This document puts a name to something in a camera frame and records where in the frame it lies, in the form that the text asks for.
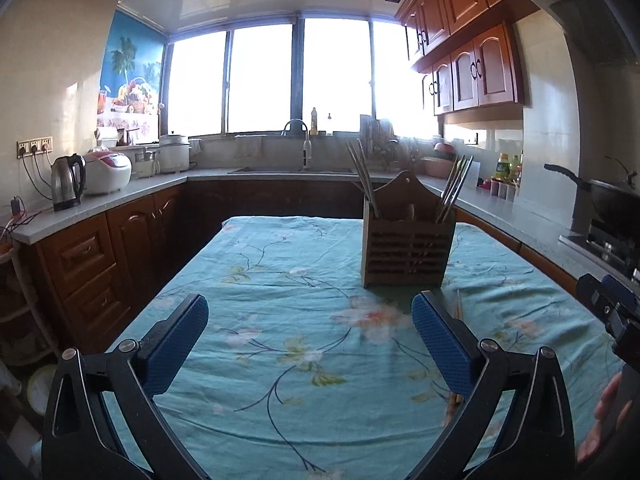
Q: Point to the person's right hand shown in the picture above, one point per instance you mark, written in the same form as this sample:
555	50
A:
602	420

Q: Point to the plastic storage rack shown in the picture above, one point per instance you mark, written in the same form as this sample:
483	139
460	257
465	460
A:
20	310

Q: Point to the wooden utensil holder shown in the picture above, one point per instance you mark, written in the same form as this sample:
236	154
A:
407	255

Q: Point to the bamboo chopstick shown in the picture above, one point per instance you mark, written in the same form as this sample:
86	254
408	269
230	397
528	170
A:
457	305

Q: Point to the teal floral tablecloth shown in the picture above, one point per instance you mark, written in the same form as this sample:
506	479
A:
300	310

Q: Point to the metal dish rack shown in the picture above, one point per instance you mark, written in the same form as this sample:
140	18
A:
377	142

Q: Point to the row of seasoning jars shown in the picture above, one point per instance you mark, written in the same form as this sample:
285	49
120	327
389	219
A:
502	190

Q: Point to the black wok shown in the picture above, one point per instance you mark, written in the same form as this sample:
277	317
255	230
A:
610	197

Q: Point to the wall socket strip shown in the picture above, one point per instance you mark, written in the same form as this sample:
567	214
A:
35	146

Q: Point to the wooden wall cabinets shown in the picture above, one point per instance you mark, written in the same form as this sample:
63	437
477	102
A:
470	60

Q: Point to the pink basin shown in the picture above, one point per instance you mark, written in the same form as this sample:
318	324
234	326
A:
437	165

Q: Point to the bundle of chopsticks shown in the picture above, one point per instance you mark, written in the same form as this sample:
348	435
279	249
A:
455	187
362	177

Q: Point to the small white blender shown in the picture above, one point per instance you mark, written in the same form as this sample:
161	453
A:
146	165

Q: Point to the fruit and palm wall poster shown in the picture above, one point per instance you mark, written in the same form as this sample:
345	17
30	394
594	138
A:
132	75

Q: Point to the curved steel faucet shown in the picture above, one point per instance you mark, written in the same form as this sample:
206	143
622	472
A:
305	150

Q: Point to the steel electric kettle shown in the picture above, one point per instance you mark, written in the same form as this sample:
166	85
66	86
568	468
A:
67	182

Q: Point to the yellow dish soap bottle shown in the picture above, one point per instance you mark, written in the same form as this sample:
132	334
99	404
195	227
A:
314	122

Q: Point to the yellow green bottle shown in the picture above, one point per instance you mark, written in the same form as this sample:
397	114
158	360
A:
503	167

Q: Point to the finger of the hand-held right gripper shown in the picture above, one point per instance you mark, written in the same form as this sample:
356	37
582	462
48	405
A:
602	302

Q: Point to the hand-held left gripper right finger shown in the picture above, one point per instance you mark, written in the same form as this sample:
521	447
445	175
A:
440	340

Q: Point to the steel range hood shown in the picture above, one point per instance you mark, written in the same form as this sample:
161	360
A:
590	10

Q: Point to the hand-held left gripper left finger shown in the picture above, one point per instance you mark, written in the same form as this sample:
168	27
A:
180	340

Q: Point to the wooden base cabinets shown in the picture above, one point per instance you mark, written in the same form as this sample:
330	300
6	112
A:
130	245

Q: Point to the kitchen window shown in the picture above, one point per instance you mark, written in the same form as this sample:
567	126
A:
260	80

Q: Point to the pink and white rice cooker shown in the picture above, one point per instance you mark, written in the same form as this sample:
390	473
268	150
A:
107	172

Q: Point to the steel kitchen sink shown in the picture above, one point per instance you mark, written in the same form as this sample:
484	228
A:
290	170

